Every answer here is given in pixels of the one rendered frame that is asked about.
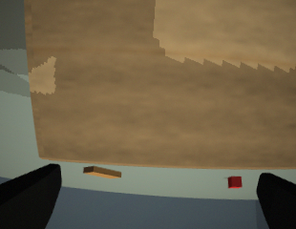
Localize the small red cube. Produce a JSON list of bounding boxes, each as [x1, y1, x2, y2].
[[227, 176, 243, 188]]

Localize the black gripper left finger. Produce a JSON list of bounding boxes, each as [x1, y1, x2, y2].
[[0, 164, 61, 229]]

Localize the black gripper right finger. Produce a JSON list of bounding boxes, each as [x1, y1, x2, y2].
[[256, 173, 296, 229]]

